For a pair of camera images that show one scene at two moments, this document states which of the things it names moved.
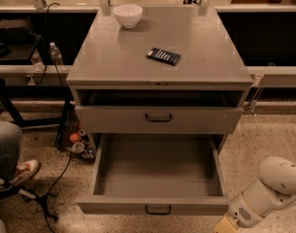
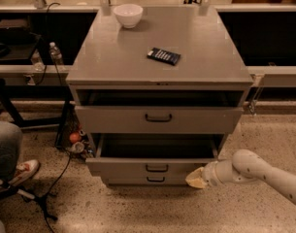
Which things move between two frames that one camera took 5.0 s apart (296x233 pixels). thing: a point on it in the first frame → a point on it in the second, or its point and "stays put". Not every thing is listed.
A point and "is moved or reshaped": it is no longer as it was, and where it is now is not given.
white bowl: (128, 15) stays put
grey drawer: (157, 174) is moved or reshaped
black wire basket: (71, 134) stays put
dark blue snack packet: (164, 56) stays put
